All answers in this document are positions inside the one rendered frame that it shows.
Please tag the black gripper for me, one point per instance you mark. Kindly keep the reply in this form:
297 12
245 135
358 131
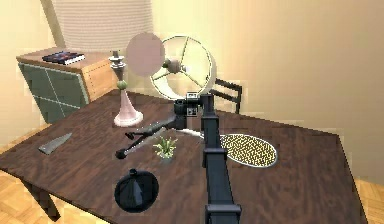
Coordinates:
180 115

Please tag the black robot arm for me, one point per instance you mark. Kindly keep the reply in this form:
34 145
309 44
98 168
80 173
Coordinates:
216 166

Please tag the small green houseplant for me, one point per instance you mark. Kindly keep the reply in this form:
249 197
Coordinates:
165 148

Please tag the pink candlestick lamp base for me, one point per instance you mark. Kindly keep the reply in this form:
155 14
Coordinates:
125 106

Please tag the dark brown wooden table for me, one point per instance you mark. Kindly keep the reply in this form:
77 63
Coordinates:
186 173

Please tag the cream round lamp shade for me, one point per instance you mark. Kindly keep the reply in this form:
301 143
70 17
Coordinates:
186 66

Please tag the grey wedge-shaped object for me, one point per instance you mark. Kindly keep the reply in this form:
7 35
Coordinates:
54 144

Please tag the black wooden chair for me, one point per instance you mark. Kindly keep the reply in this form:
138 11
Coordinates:
230 92

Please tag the wooden cupboard with green doors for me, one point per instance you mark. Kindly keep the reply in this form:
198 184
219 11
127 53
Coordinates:
63 83

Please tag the dark book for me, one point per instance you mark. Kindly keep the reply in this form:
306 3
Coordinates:
63 57

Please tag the window with cream blind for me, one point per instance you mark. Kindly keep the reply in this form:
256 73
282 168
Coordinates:
100 23

